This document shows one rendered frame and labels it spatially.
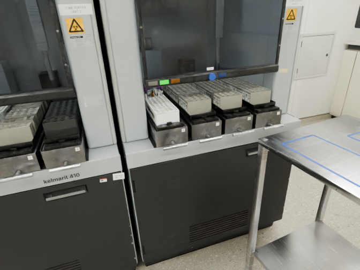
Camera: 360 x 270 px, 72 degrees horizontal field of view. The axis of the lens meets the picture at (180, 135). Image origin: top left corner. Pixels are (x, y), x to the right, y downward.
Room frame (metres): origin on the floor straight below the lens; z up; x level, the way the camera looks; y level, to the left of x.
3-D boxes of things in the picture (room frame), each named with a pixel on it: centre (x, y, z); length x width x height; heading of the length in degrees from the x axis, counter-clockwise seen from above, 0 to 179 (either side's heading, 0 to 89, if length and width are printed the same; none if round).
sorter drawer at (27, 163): (1.03, 0.66, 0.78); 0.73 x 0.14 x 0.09; 18
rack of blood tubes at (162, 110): (1.07, 0.09, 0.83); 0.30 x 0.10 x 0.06; 18
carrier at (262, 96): (1.11, -0.38, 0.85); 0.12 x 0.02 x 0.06; 107
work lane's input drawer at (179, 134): (1.19, 0.13, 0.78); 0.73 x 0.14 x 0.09; 18
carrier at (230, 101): (1.06, -0.23, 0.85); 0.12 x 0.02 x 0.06; 107
